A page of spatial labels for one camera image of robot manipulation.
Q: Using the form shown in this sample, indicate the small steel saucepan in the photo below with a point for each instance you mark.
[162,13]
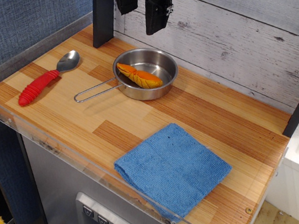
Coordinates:
[153,61]

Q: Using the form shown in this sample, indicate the silver button control panel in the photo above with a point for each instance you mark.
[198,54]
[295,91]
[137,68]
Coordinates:
[90,211]

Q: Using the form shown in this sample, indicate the stainless steel cabinet front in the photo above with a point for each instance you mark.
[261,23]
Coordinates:
[58,183]

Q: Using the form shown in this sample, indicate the dark grey left post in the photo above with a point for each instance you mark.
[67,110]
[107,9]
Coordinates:
[103,21]

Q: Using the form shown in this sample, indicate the red handled metal spoon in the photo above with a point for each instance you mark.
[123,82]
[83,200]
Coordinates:
[67,63]

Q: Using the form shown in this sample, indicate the blue folded cloth napkin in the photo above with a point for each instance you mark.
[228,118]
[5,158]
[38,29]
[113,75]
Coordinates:
[173,171]

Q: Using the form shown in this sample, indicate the clear acrylic edge guard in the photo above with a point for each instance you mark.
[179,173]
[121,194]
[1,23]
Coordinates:
[24,129]

